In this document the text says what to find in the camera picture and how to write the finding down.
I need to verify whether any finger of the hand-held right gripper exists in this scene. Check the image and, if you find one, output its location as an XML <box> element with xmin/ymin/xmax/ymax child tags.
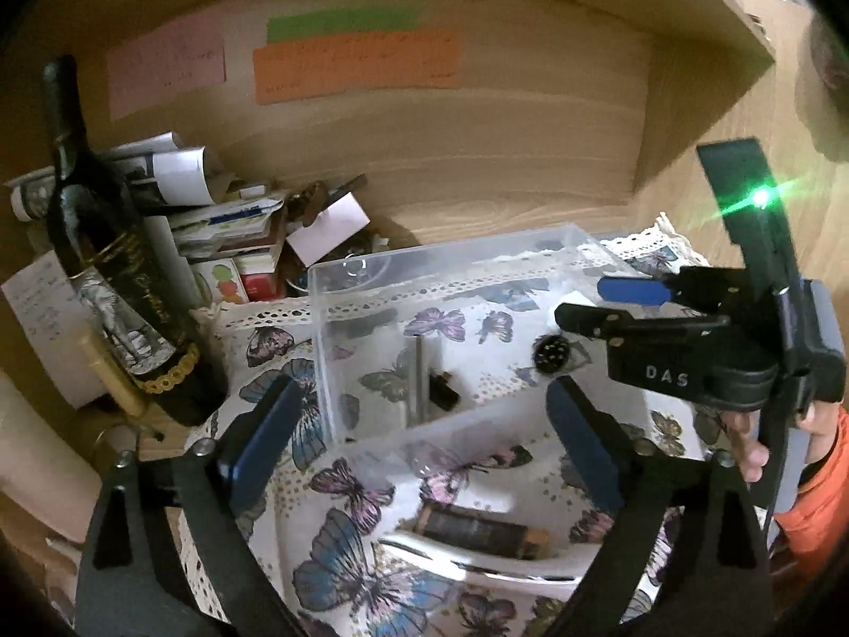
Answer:
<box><xmin>596</xmin><ymin>276</ymin><xmax>686</xmax><ymax>307</ymax></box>
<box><xmin>555</xmin><ymin>301</ymin><xmax>729</xmax><ymax>341</ymax></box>

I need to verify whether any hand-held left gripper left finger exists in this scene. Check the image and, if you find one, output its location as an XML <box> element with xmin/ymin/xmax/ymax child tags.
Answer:
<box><xmin>76</xmin><ymin>375</ymin><xmax>306</xmax><ymax>637</ymax></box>

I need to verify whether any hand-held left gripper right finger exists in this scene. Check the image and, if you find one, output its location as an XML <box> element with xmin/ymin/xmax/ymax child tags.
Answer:
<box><xmin>544</xmin><ymin>376</ymin><xmax>774</xmax><ymax>637</ymax></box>

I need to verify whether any clear plastic box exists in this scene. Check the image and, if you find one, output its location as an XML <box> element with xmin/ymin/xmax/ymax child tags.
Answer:
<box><xmin>307</xmin><ymin>224</ymin><xmax>657</xmax><ymax>447</ymax></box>
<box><xmin>324</xmin><ymin>381</ymin><xmax>671</xmax><ymax>588</ymax></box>

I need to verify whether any person's right forearm orange sleeve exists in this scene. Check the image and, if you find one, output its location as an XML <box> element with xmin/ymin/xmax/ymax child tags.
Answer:
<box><xmin>773</xmin><ymin>404</ymin><xmax>849</xmax><ymax>559</ymax></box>

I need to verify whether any person's right hand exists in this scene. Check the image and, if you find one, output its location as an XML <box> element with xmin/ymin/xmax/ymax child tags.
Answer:
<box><xmin>722</xmin><ymin>402</ymin><xmax>843</xmax><ymax>484</ymax></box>

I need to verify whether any butterfly print tablecloth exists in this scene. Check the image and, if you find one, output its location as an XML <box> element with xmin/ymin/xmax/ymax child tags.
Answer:
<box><xmin>179</xmin><ymin>212</ymin><xmax>714</xmax><ymax>637</ymax></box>

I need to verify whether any small black adapter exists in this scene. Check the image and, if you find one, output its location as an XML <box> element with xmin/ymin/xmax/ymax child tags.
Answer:
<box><xmin>426</xmin><ymin>369</ymin><xmax>462</xmax><ymax>414</ymax></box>

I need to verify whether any cream candle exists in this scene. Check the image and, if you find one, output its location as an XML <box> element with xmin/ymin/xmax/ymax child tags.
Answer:
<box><xmin>74</xmin><ymin>330</ymin><xmax>148</xmax><ymax>418</ymax></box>

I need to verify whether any metal rod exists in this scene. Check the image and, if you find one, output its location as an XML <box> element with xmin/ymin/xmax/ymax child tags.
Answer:
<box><xmin>406</xmin><ymin>337</ymin><xmax>427</xmax><ymax>427</ymax></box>

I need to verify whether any wooden shelf unit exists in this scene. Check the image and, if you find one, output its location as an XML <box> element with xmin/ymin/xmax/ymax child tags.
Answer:
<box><xmin>0</xmin><ymin>0</ymin><xmax>777</xmax><ymax>618</ymax></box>

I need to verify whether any pile of papers and boxes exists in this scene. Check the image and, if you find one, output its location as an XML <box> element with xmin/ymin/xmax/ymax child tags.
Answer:
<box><xmin>6</xmin><ymin>131</ymin><xmax>399</xmax><ymax>306</ymax></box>

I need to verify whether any white paper roll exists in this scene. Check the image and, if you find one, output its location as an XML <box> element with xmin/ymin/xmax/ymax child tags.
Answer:
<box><xmin>0</xmin><ymin>372</ymin><xmax>103</xmax><ymax>541</ymax></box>

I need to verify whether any white paper card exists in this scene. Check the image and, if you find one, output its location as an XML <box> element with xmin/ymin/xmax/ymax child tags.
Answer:
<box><xmin>285</xmin><ymin>195</ymin><xmax>370</xmax><ymax>267</ymax></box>

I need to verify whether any dark wine bottle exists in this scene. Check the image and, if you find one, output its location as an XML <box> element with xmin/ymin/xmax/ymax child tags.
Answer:
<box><xmin>41</xmin><ymin>55</ymin><xmax>230</xmax><ymax>427</ymax></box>

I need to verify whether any handwritten white paper sheet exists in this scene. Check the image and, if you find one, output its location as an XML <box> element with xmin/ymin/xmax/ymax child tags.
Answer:
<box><xmin>0</xmin><ymin>257</ymin><xmax>102</xmax><ymax>409</ymax></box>

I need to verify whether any orange sticky note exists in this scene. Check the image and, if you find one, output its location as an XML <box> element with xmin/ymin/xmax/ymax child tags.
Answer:
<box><xmin>252</xmin><ymin>30</ymin><xmax>462</xmax><ymax>106</ymax></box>

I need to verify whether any pink sticky note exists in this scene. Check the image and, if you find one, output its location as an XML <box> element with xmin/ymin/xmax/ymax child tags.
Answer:
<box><xmin>106</xmin><ymin>16</ymin><xmax>228</xmax><ymax>122</ymax></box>

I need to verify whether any green sticky note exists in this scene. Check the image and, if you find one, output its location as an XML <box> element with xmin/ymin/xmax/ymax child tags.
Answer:
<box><xmin>265</xmin><ymin>5</ymin><xmax>422</xmax><ymax>44</ymax></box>

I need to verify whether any gold chain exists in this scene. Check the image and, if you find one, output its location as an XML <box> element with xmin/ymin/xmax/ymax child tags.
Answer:
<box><xmin>136</xmin><ymin>343</ymin><xmax>201</xmax><ymax>395</ymax></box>

